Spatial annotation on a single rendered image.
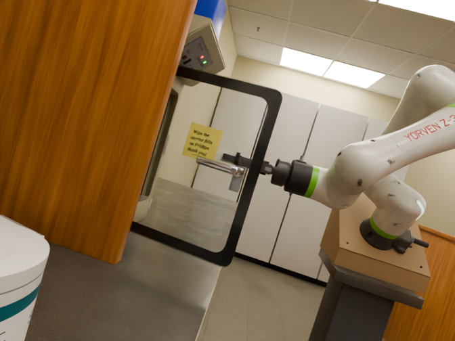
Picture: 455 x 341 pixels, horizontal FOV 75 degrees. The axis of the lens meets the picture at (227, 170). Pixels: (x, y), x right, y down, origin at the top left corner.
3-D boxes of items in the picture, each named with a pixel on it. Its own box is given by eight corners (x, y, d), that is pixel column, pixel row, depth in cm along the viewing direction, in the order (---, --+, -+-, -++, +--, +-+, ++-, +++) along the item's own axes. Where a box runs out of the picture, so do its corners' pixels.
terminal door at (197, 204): (110, 222, 71) (158, 60, 69) (229, 269, 64) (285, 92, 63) (108, 222, 70) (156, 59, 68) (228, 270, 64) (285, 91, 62)
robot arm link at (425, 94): (363, 172, 131) (439, 55, 94) (391, 199, 122) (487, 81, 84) (341, 179, 126) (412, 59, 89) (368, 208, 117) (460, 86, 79)
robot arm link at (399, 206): (379, 205, 127) (404, 174, 114) (407, 234, 118) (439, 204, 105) (357, 212, 122) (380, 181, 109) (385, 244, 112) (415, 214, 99)
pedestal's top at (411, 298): (386, 277, 138) (388, 269, 138) (421, 310, 106) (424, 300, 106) (318, 254, 142) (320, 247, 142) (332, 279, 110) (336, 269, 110)
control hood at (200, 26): (151, 47, 68) (164, 5, 67) (185, 85, 100) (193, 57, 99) (198, 61, 67) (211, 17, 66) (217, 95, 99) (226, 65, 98)
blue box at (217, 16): (172, 15, 71) (183, -22, 71) (182, 33, 81) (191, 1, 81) (211, 25, 70) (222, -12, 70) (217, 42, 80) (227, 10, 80)
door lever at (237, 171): (201, 166, 66) (204, 154, 65) (242, 178, 63) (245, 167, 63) (193, 164, 60) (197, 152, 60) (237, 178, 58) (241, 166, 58)
